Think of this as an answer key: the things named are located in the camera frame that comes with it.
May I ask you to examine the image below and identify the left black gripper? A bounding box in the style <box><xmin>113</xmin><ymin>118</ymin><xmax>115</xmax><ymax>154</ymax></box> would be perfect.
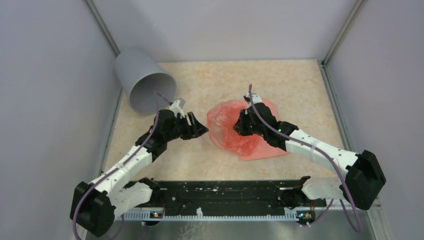
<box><xmin>164</xmin><ymin>111</ymin><xmax>209</xmax><ymax>142</ymax></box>

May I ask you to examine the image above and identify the translucent red trash bag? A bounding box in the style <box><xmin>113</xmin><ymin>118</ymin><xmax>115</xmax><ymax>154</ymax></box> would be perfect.
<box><xmin>206</xmin><ymin>99</ymin><xmax>261</xmax><ymax>161</ymax></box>

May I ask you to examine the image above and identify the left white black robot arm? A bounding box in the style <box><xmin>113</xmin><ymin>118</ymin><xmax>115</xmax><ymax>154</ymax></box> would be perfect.
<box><xmin>70</xmin><ymin>109</ymin><xmax>209</xmax><ymax>240</ymax></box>

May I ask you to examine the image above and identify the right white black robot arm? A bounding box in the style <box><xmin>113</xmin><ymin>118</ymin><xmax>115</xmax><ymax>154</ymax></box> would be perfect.
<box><xmin>233</xmin><ymin>102</ymin><xmax>387</xmax><ymax>210</ymax></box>

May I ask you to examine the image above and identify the flat pink trash bag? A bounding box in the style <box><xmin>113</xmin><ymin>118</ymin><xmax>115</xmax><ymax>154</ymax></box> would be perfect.
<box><xmin>236</xmin><ymin>135</ymin><xmax>288</xmax><ymax>161</ymax></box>

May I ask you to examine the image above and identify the grey plastic trash bin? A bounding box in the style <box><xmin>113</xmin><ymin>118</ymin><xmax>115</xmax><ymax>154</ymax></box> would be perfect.
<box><xmin>114</xmin><ymin>48</ymin><xmax>177</xmax><ymax>115</ymax></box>

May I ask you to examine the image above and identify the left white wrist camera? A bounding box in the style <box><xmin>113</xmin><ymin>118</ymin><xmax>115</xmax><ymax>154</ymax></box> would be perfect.
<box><xmin>169</xmin><ymin>98</ymin><xmax>186</xmax><ymax>119</ymax></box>

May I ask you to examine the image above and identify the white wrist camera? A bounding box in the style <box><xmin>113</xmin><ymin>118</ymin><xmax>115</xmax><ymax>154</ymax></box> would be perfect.
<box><xmin>169</xmin><ymin>98</ymin><xmax>186</xmax><ymax>119</ymax></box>
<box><xmin>243</xmin><ymin>93</ymin><xmax>263</xmax><ymax>115</ymax></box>

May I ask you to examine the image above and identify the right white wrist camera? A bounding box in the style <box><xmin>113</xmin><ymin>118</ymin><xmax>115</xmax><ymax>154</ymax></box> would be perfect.
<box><xmin>243</xmin><ymin>93</ymin><xmax>263</xmax><ymax>115</ymax></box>

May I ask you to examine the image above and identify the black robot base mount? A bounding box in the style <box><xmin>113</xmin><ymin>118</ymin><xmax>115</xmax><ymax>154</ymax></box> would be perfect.
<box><xmin>138</xmin><ymin>180</ymin><xmax>328</xmax><ymax>219</ymax></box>

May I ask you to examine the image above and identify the white toothed cable rail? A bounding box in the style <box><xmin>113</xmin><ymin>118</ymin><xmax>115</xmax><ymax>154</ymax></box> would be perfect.
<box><xmin>116</xmin><ymin>207</ymin><xmax>316</xmax><ymax>222</ymax></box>

